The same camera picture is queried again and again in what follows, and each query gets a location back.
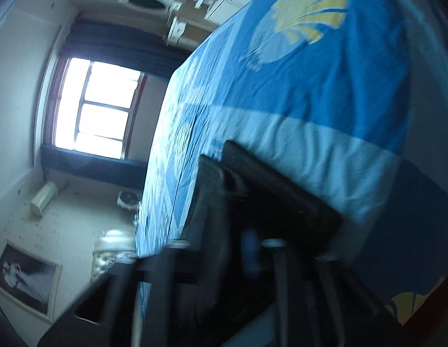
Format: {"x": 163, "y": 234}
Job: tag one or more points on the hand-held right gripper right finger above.
{"x": 251, "y": 255}

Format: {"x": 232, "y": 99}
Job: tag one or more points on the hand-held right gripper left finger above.
{"x": 162, "y": 271}

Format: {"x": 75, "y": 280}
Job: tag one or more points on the black pants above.
{"x": 282, "y": 195}

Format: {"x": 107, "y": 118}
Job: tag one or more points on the cream tufted leather headboard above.
{"x": 113, "y": 253}

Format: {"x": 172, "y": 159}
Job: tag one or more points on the white fan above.
{"x": 128, "y": 199}

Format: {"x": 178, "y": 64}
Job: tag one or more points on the dark blue curtain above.
{"x": 93, "y": 164}
{"x": 126, "y": 41}

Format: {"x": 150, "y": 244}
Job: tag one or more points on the white air conditioner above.
{"x": 43, "y": 198}

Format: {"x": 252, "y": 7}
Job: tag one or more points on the blue printed bed sheet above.
{"x": 300, "y": 90}

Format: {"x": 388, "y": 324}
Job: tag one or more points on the window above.
{"x": 97, "y": 108}

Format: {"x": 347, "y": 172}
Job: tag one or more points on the brown wooden furniture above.
{"x": 189, "y": 14}

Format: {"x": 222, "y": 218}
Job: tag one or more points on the white oval framed mirror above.
{"x": 146, "y": 3}

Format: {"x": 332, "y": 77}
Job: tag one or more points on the framed wall photo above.
{"x": 23, "y": 280}

